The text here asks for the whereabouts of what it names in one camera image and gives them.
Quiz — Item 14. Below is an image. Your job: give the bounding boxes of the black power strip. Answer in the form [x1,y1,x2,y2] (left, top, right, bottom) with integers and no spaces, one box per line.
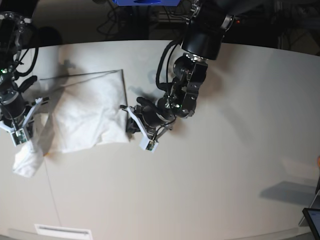
[156,12,189,24]

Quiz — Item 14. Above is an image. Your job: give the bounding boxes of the black tablet device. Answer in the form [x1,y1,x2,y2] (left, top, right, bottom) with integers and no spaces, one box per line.
[302,208,320,240]

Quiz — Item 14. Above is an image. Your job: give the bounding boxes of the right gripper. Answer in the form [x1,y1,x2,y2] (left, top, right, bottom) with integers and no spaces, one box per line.
[0,92,31,125]

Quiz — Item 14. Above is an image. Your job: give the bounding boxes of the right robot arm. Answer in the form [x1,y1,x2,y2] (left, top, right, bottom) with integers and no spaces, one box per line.
[0,0,39,129]

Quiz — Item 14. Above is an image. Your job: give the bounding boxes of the white paper label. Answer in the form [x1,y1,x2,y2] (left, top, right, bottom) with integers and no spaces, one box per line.
[34,224,93,240]

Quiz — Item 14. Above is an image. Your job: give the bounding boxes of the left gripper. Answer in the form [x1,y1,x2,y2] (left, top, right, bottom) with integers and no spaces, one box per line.
[126,106,176,134]

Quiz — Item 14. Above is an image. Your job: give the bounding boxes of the white printed T-shirt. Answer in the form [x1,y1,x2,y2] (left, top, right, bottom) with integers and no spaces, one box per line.
[12,70,129,178]

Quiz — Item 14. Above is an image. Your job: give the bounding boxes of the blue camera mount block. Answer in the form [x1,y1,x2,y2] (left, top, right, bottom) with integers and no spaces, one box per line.
[112,0,180,7]

